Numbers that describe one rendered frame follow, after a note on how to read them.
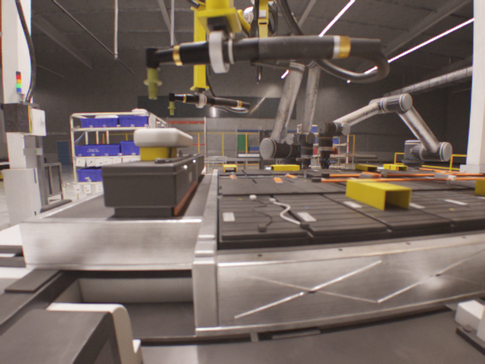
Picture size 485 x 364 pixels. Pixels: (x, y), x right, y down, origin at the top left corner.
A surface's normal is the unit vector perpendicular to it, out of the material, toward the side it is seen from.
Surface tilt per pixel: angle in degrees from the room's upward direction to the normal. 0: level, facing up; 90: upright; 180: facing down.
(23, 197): 90
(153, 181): 90
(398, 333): 0
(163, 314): 0
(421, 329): 0
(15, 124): 90
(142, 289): 90
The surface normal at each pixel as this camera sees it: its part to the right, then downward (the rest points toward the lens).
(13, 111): 0.11, 0.14
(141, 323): 0.00, -0.99
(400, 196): -1.00, 0.01
